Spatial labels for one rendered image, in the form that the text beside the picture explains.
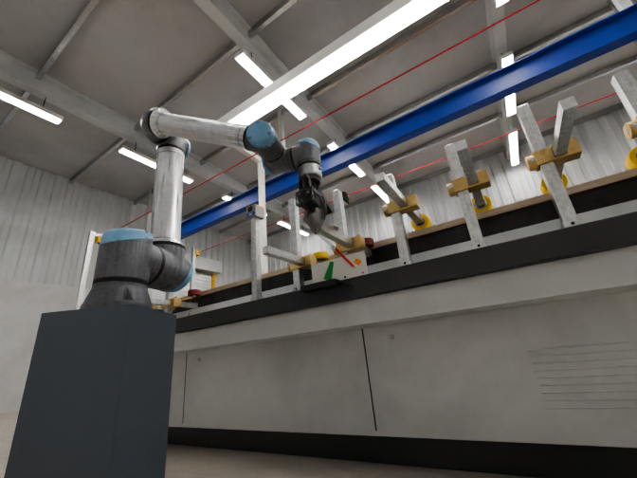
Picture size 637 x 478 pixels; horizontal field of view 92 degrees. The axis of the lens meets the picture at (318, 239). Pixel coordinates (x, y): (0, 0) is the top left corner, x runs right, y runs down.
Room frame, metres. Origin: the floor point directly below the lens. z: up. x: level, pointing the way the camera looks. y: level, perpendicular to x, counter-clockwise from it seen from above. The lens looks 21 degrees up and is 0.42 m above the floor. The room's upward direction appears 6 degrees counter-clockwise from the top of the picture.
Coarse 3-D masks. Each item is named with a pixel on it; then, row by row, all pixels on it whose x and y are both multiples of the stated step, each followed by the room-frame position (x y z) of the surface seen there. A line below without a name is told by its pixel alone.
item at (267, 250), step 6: (264, 252) 1.12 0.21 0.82; (270, 252) 1.12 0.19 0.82; (276, 252) 1.15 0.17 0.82; (282, 252) 1.19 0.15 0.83; (288, 252) 1.22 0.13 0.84; (276, 258) 1.19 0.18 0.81; (282, 258) 1.20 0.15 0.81; (288, 258) 1.22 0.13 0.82; (294, 258) 1.26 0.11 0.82; (300, 258) 1.30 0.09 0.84; (294, 264) 1.30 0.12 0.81; (300, 264) 1.31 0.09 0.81
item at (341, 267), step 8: (352, 256) 1.20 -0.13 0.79; (360, 256) 1.18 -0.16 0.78; (320, 264) 1.27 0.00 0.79; (328, 264) 1.26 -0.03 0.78; (336, 264) 1.24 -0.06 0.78; (344, 264) 1.22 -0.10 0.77; (360, 264) 1.18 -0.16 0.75; (312, 272) 1.30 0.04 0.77; (320, 272) 1.28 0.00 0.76; (336, 272) 1.24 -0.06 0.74; (344, 272) 1.22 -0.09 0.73; (352, 272) 1.20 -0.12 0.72; (360, 272) 1.18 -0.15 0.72; (320, 280) 1.28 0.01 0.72
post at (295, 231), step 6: (288, 204) 1.36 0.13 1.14; (294, 204) 1.34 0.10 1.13; (294, 210) 1.34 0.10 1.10; (294, 216) 1.35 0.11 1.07; (294, 222) 1.35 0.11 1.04; (294, 228) 1.35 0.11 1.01; (294, 234) 1.35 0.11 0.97; (294, 240) 1.35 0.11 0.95; (294, 246) 1.35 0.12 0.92; (300, 246) 1.37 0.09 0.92; (294, 252) 1.35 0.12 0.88; (300, 252) 1.37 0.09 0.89; (294, 270) 1.36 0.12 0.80; (300, 270) 1.36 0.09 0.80; (294, 276) 1.36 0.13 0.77; (300, 276) 1.35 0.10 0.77; (294, 282) 1.36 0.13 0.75; (300, 282) 1.35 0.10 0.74
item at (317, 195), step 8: (304, 176) 0.92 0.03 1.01; (312, 176) 0.94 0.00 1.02; (304, 184) 0.93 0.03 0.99; (312, 184) 0.95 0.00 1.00; (304, 192) 0.92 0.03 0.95; (312, 192) 0.91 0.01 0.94; (296, 200) 0.94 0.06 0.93; (304, 200) 0.92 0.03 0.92; (312, 200) 0.92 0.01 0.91; (320, 200) 0.96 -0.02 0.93; (304, 208) 0.96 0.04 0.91; (312, 208) 0.97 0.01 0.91
